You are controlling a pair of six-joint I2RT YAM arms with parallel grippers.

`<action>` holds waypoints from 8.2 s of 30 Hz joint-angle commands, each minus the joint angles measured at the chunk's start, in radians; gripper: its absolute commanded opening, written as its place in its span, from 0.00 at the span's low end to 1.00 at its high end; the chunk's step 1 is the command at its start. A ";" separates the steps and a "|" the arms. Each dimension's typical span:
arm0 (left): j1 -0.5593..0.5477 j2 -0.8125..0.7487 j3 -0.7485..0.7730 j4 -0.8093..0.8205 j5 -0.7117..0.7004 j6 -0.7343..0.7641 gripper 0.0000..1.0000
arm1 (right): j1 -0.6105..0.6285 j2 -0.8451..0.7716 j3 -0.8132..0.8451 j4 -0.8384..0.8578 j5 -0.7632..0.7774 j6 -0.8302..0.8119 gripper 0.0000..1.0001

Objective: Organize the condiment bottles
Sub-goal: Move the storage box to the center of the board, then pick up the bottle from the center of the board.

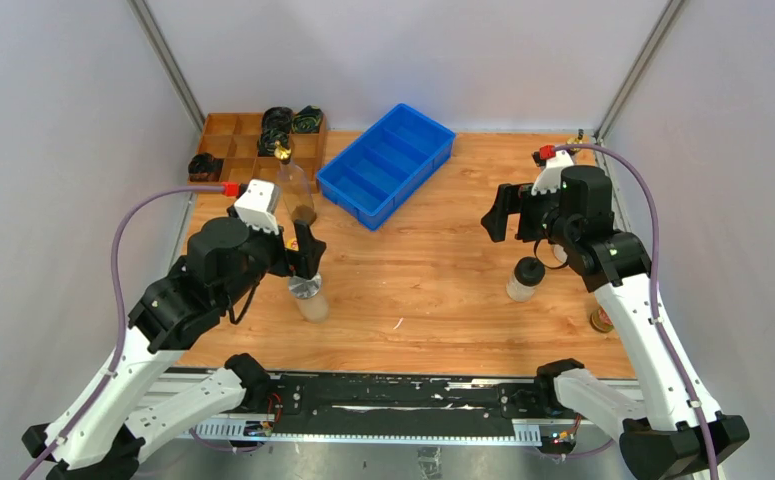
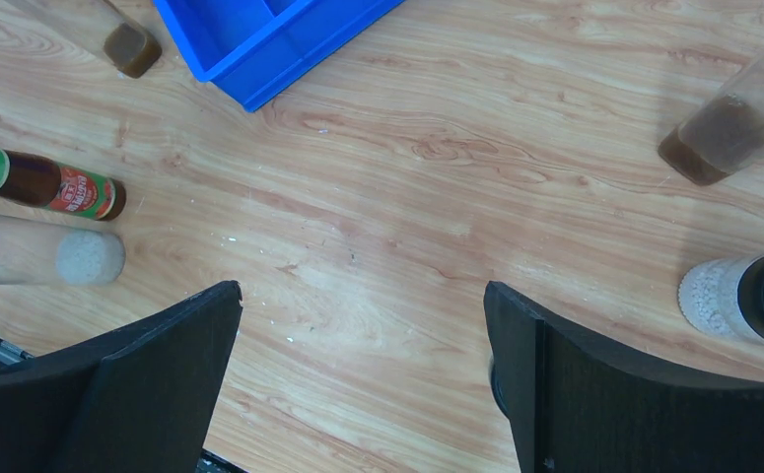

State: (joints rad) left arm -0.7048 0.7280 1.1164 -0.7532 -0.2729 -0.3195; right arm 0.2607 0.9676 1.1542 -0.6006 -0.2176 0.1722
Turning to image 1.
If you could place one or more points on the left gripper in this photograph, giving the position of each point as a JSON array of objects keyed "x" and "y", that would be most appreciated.
[{"x": 306, "y": 260}]

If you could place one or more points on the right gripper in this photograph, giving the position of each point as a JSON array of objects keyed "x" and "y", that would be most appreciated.
[{"x": 514, "y": 199}]

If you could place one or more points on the tall oil bottle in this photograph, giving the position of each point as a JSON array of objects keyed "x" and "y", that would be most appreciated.
[
  {"x": 574, "y": 143},
  {"x": 294, "y": 183}
]

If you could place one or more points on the blue plastic divided bin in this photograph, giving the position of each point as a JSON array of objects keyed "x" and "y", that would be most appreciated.
[{"x": 378, "y": 172}]

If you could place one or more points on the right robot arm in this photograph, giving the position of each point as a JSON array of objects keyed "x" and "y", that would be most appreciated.
[{"x": 677, "y": 428}]

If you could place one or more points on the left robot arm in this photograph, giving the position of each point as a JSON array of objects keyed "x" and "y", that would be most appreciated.
[{"x": 105, "y": 434}]

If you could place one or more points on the silver lid spice jar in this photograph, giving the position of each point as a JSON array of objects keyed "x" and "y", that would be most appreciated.
[{"x": 310, "y": 300}]

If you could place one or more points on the black cap shaker jar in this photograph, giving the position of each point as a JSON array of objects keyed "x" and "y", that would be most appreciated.
[{"x": 526, "y": 276}]

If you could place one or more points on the wooden compartment tray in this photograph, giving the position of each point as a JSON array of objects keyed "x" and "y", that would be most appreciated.
[{"x": 235, "y": 136}]

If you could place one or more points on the black roll left compartment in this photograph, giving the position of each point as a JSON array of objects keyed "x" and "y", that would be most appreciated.
[{"x": 205, "y": 168}]

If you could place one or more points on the right yellow cap sauce bottle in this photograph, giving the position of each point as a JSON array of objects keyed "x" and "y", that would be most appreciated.
[{"x": 600, "y": 321}]

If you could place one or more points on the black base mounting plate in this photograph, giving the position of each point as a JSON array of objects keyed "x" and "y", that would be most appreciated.
[{"x": 403, "y": 406}]

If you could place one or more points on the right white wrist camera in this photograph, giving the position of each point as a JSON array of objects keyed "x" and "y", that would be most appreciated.
[{"x": 548, "y": 180}]

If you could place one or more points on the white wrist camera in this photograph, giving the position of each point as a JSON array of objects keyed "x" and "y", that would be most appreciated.
[
  {"x": 256, "y": 207},
  {"x": 548, "y": 180}
]

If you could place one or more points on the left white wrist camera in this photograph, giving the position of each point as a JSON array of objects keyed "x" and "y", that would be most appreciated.
[{"x": 256, "y": 207}]

